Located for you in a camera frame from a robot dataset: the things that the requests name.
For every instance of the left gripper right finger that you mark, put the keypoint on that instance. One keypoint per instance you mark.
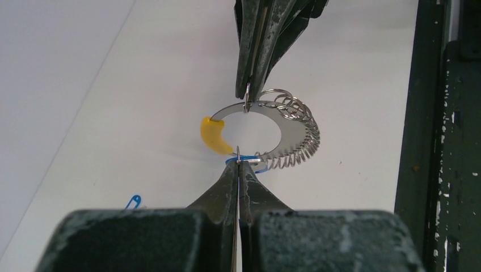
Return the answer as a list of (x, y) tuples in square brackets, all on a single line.
[(277, 238)]

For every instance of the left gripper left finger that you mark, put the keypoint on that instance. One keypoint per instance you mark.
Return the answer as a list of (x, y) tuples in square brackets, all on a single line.
[(199, 237)]

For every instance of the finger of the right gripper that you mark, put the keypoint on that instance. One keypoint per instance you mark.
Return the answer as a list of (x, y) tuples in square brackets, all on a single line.
[(248, 41), (274, 27)]

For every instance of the blue key tag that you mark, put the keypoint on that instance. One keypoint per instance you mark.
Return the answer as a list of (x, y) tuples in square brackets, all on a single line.
[(134, 202), (256, 163)]

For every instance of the metal keyring with yellow tip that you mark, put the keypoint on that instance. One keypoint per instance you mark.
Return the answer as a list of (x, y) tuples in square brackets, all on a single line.
[(300, 136)]

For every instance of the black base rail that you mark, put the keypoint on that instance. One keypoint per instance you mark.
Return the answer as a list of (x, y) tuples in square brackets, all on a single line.
[(438, 190)]

